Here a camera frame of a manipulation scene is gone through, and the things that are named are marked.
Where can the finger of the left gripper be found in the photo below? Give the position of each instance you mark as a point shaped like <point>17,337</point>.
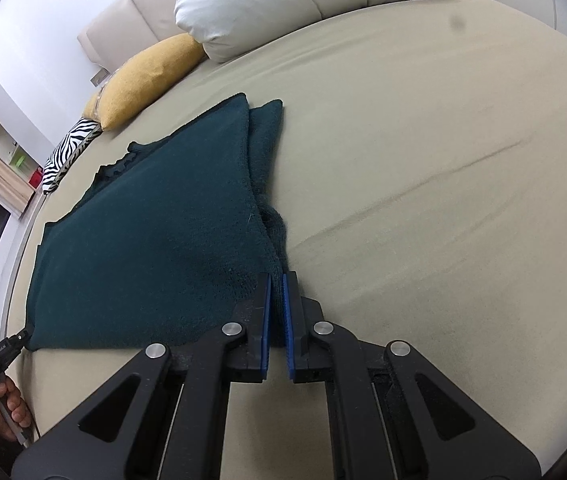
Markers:
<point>17,342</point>

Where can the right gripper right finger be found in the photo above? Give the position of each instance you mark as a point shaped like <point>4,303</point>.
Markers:
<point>306,332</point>

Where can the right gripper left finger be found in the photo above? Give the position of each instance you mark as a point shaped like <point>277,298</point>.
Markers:
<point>247,335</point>

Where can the dark green knit sweater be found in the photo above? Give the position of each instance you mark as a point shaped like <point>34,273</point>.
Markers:
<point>167,240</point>

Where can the left hand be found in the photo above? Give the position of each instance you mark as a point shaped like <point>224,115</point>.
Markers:
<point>14,411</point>

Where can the beige round bed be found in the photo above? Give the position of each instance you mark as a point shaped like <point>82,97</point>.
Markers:
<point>422,176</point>

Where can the zebra print pillow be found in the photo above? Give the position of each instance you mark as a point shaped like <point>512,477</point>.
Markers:
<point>67,152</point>

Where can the yellow cushion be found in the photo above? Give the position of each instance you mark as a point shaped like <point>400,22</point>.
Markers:
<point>142,80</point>

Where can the beige padded headboard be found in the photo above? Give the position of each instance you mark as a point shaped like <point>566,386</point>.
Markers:
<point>125,28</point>

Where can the wall socket plate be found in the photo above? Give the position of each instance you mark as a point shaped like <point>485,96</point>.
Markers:
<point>98,78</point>

